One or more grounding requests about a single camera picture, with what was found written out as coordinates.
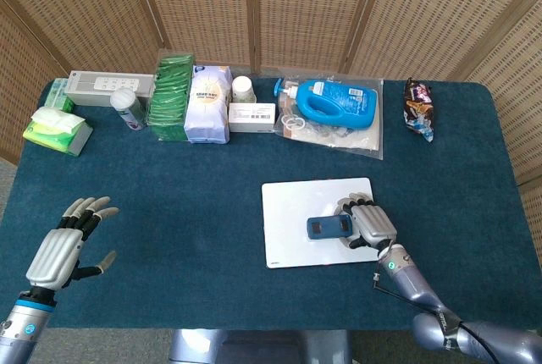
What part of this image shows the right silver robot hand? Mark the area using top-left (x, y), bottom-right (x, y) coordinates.
top-left (334, 192), bottom-right (398, 251)

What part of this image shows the white-lidded printed can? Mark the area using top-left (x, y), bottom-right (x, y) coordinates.
top-left (109, 87), bottom-right (147, 131)

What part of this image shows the small white carton box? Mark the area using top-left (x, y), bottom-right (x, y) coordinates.
top-left (227, 102), bottom-right (279, 134)

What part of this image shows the blue pump detergent bottle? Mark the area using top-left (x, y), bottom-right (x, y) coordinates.
top-left (273, 78), bottom-right (379, 131)

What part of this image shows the white pill bottle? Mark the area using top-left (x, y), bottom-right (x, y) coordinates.
top-left (230, 75), bottom-right (257, 105)

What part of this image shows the blue board eraser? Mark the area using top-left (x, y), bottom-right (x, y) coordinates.
top-left (307, 213), bottom-right (355, 241)

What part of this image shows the brown snack bag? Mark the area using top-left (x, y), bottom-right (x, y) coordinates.
top-left (401, 78), bottom-right (435, 144)

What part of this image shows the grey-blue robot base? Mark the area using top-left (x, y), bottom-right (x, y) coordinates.
top-left (168, 328), bottom-right (352, 364)

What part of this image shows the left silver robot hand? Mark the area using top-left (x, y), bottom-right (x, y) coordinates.
top-left (25, 196), bottom-right (120, 291)

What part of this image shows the white power strip box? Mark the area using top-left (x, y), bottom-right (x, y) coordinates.
top-left (63, 69), bottom-right (156, 107)

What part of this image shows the green tissue pack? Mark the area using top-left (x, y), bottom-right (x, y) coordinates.
top-left (22, 106), bottom-right (94, 157)

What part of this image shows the green tea bag package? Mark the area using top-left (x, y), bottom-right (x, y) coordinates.
top-left (146, 49), bottom-right (196, 143)

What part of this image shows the white writing board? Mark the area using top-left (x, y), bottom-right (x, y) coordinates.
top-left (261, 176), bottom-right (381, 270)

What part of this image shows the woven wooden folding screen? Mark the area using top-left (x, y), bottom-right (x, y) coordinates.
top-left (0, 0), bottom-right (542, 263)

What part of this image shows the clear zip plastic bag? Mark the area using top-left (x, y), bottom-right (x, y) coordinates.
top-left (273, 68), bottom-right (385, 161)

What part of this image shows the dark teal table carpet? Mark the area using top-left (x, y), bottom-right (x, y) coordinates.
top-left (0, 78), bottom-right (542, 331)

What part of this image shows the pale green wipes pack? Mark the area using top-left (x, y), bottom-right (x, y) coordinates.
top-left (43, 78), bottom-right (76, 113)

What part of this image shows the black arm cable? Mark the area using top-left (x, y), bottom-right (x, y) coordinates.
top-left (372, 273), bottom-right (501, 364)

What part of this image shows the lavender paper bag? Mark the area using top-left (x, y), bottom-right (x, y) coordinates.
top-left (183, 65), bottom-right (233, 145)

